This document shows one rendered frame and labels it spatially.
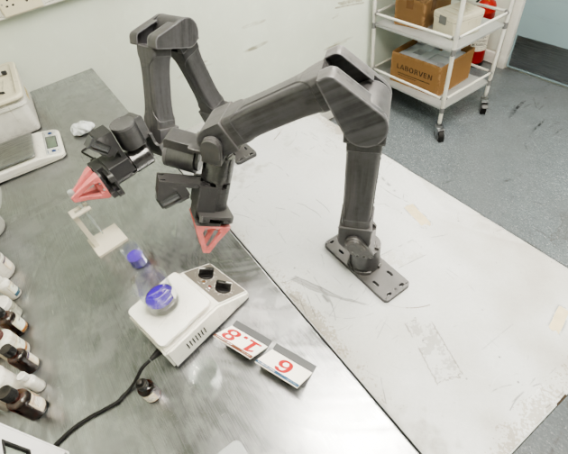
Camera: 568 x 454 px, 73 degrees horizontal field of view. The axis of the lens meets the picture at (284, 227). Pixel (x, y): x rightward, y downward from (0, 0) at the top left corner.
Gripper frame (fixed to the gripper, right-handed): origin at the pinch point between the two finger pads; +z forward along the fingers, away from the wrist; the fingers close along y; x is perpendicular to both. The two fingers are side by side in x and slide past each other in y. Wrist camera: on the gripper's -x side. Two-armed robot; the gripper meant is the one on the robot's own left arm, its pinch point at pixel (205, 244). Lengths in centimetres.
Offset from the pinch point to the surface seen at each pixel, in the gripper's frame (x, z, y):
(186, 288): -4.0, 6.6, 5.9
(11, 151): -47, 13, -78
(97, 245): -20.1, 16.1, -25.2
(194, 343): -2.7, 14.2, 13.1
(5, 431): -24, -18, 49
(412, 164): 153, 10, -112
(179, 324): -5.9, 9.3, 12.9
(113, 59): -16, -13, -142
